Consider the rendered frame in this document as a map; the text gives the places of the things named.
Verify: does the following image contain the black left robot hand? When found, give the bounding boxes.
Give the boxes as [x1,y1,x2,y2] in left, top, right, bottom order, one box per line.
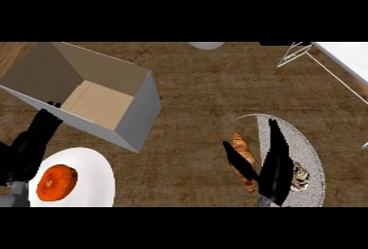
[0,100,65,188]

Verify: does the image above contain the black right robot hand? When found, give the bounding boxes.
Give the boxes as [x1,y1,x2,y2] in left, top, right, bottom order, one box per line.
[222,118,295,207]

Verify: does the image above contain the grey oval placemat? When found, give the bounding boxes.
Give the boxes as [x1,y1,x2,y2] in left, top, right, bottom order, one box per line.
[234,113,329,208]

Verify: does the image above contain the golden brown croissant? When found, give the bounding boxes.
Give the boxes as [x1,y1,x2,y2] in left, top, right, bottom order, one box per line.
[232,130,259,195]

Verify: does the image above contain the brown and white cupcake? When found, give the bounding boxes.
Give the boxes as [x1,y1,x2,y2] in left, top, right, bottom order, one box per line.
[290,160,311,193]

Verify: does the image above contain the orange persimmon fruit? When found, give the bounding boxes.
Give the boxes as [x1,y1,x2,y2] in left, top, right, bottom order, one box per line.
[36,163,79,202]

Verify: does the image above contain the white plate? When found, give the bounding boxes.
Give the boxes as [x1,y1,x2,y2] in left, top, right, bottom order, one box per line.
[27,147,117,208]

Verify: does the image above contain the open grey wooden drawer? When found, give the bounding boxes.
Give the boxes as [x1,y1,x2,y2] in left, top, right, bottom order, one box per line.
[0,42,163,154]

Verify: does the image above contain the white round object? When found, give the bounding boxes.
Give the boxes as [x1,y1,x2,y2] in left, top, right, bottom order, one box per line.
[187,42,228,51]

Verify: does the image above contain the white wire tiered shelf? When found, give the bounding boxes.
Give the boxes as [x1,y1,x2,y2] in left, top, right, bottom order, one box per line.
[277,42,368,150]

